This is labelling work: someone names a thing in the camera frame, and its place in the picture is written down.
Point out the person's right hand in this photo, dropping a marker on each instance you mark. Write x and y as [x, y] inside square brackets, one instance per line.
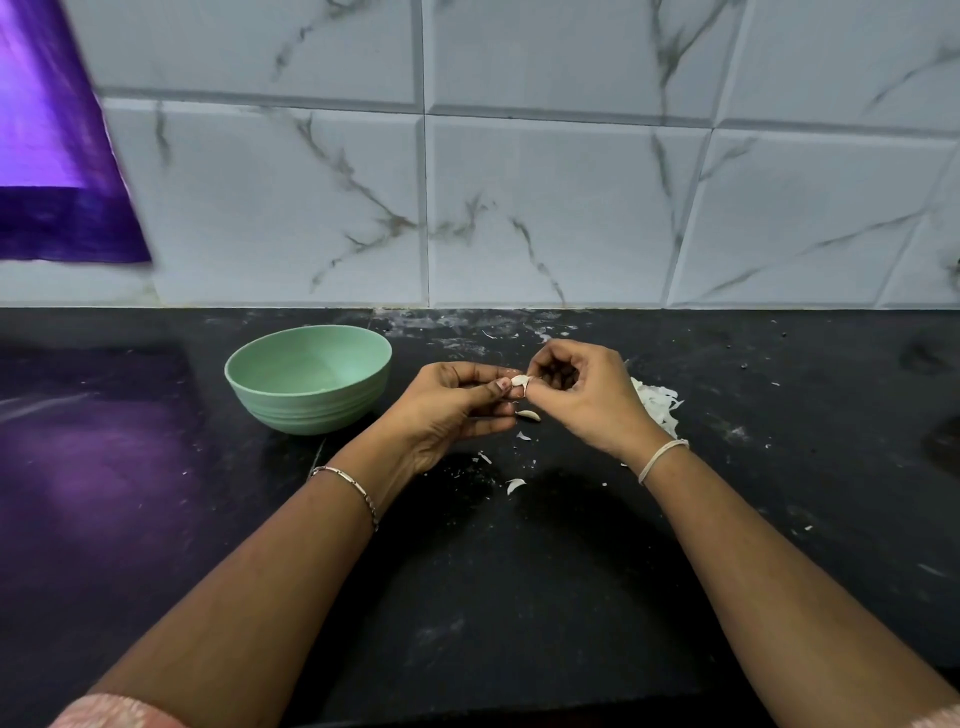
[600, 398]

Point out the person's left hand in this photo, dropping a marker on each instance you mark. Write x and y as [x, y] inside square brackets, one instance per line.
[435, 408]

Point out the white garlic bulb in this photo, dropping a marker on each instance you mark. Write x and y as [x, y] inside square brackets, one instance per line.
[521, 381]

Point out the mint green bowl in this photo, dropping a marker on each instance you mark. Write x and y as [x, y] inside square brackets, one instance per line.
[308, 377]

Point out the person's right forearm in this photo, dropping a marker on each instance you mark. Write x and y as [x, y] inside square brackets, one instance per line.
[803, 600]

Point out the person's left forearm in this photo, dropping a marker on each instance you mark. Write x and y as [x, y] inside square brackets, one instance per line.
[233, 608]

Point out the pile of white garlic peels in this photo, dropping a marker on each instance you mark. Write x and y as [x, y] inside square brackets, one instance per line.
[657, 402]

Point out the small fallen garlic piece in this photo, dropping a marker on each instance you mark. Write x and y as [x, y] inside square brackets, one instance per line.
[515, 485]

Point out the pink patterned left sleeve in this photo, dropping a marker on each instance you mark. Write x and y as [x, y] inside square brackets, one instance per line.
[117, 711]

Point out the pink patterned sleeve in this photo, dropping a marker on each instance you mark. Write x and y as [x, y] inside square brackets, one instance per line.
[938, 717]
[117, 711]

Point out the purple cloth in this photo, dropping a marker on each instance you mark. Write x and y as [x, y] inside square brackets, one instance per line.
[60, 135]

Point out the pink patterned right sleeve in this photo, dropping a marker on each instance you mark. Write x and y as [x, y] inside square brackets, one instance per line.
[938, 717]

